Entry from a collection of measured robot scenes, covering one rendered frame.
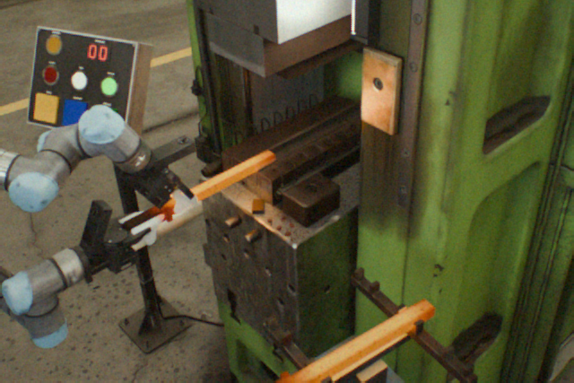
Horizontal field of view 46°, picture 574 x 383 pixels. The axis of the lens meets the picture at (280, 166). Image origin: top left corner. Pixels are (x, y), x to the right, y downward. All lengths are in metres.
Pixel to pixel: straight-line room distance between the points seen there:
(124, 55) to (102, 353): 1.20
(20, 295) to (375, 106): 0.81
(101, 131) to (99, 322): 1.51
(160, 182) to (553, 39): 0.91
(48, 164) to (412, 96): 0.72
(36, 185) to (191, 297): 1.54
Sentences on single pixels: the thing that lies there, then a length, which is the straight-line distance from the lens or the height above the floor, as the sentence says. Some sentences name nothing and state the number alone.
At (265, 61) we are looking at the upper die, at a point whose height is 1.31.
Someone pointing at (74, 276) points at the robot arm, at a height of 0.99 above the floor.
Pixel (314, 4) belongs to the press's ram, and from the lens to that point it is 1.44.
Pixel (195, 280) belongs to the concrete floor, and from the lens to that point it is 2.82.
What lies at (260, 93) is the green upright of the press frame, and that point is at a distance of 1.87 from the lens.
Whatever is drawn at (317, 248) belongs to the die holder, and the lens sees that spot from 1.63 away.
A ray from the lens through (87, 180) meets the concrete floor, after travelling 3.48.
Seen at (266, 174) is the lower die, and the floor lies 0.99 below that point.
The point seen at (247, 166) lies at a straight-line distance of 1.65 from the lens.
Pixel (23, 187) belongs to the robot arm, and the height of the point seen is 1.25.
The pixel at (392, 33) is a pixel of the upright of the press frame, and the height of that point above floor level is 1.40.
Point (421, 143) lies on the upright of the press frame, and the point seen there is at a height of 1.18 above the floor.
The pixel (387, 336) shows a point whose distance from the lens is 1.25.
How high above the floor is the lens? 1.96
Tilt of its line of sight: 36 degrees down
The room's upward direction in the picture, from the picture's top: 3 degrees counter-clockwise
